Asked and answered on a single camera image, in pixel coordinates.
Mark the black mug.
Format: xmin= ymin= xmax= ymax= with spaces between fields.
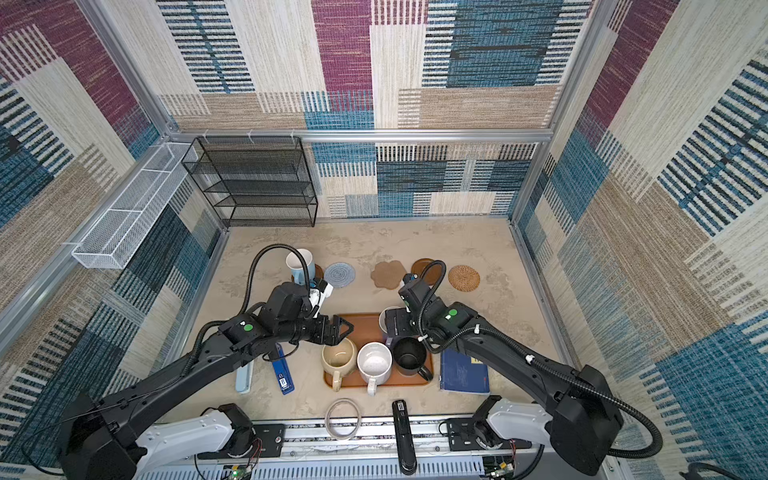
xmin=392 ymin=337 xmax=433 ymax=382

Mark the white cable ring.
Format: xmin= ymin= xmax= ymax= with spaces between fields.
xmin=324 ymin=397 xmax=363 ymax=442

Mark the black handheld device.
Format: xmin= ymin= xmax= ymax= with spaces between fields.
xmin=392 ymin=399 xmax=418 ymax=476

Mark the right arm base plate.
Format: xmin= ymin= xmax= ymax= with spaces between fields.
xmin=438 ymin=418 xmax=533 ymax=451

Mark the beige mug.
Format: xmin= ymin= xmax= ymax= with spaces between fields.
xmin=321 ymin=338 xmax=358 ymax=392

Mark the blue woven round coaster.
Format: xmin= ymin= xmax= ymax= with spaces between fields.
xmin=324 ymin=262 xmax=356 ymax=289

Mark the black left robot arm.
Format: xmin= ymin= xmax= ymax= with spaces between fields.
xmin=20 ymin=279 xmax=354 ymax=479

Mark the orange brown serving tray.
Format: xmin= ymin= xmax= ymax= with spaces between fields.
xmin=341 ymin=313 xmax=429 ymax=389

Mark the light blue mug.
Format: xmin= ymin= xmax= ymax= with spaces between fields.
xmin=285 ymin=248 xmax=316 ymax=285

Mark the purple mug white inside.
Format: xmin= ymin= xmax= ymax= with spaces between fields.
xmin=378 ymin=306 xmax=397 ymax=337

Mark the white mesh wall basket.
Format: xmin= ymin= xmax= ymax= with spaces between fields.
xmin=72 ymin=142 xmax=189 ymax=270

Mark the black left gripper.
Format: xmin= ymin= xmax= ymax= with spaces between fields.
xmin=276 ymin=311 xmax=354 ymax=344

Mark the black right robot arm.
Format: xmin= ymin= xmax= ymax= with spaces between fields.
xmin=395 ymin=273 xmax=663 ymax=476

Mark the cork flower shaped coaster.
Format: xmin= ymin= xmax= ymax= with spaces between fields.
xmin=370 ymin=260 xmax=406 ymax=290

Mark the light blue glasses case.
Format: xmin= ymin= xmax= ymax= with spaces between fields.
xmin=235 ymin=361 xmax=254 ymax=394

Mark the dark blue book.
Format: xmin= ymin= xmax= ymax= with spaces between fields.
xmin=440 ymin=349 xmax=490 ymax=395

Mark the blue black utility knife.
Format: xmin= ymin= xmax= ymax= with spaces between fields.
xmin=268 ymin=344 xmax=295 ymax=395

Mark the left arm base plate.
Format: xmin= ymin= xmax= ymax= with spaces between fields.
xmin=197 ymin=423 xmax=286 ymax=462

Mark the black wire shelf rack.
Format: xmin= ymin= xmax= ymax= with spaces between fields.
xmin=181 ymin=136 xmax=318 ymax=228

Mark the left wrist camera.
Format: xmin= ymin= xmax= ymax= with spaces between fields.
xmin=309 ymin=279 xmax=333 ymax=318

